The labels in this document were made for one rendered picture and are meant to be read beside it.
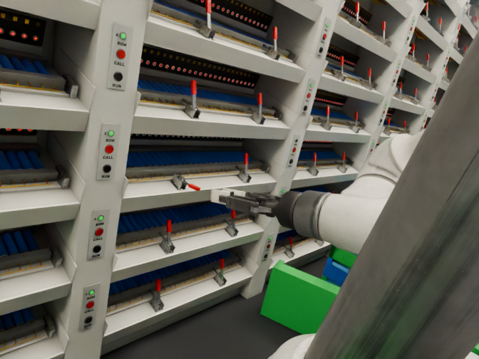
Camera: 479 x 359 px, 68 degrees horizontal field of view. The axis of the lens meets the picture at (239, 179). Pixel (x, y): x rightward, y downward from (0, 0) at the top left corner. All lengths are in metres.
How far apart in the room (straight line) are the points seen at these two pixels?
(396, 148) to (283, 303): 0.83
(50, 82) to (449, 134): 0.70
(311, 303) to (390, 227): 1.07
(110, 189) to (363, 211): 0.53
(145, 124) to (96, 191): 0.18
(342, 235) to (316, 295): 0.71
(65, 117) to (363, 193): 0.56
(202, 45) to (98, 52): 0.26
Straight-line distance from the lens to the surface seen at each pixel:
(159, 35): 0.83
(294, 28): 1.30
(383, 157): 0.70
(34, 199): 0.81
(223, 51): 0.94
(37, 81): 0.79
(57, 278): 0.91
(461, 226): 0.24
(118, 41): 0.77
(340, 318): 0.32
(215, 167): 1.10
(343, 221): 0.62
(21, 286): 0.89
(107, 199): 0.84
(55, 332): 1.05
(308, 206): 0.66
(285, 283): 1.33
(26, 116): 0.73
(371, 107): 1.87
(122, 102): 0.79
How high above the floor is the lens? 0.81
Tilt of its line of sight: 16 degrees down
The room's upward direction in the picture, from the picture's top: 13 degrees clockwise
